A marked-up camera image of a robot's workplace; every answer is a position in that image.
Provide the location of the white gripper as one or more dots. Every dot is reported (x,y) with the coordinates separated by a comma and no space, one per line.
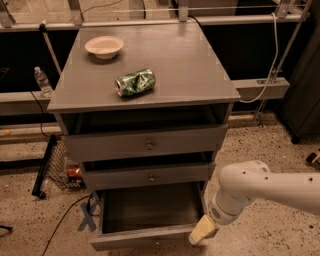
(222,212)

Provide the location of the grey bottom drawer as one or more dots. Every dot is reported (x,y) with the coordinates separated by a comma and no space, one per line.
(146,216)

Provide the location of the grey drawer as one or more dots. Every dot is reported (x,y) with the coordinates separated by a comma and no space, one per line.
(134,144)
(101,177)
(146,216)

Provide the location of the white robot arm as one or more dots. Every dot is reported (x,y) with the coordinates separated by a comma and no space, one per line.
(242,183)

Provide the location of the grey middle drawer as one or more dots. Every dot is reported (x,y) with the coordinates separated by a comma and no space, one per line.
(101,177)

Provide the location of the grey wooden drawer cabinet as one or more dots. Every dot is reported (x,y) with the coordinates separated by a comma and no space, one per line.
(191,88)

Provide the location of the grey top drawer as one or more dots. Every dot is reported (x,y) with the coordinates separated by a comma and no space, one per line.
(134,144)

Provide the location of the blue tape cross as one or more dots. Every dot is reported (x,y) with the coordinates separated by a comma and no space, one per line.
(88,212)

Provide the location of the black caster wheel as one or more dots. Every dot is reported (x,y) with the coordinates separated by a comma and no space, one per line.
(313,158)

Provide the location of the orange item in basket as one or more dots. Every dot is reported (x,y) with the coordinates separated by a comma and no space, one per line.
(74,173)

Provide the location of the dark grey side cabinet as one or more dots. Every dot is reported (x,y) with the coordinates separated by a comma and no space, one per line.
(300,109)

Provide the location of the crushed green soda can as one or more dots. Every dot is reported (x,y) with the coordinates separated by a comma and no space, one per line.
(135,83)

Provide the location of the white paper bowl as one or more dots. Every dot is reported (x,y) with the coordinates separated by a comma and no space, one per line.
(104,47)

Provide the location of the clear plastic water bottle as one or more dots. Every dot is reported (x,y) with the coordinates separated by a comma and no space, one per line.
(43,82)

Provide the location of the wooden stick with black tip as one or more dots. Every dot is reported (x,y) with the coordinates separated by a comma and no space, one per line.
(43,30)

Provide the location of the wire mesh basket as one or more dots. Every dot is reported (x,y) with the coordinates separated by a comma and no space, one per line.
(53,166)

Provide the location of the grey metal frame rail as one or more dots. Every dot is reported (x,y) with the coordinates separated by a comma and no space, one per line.
(25,103)

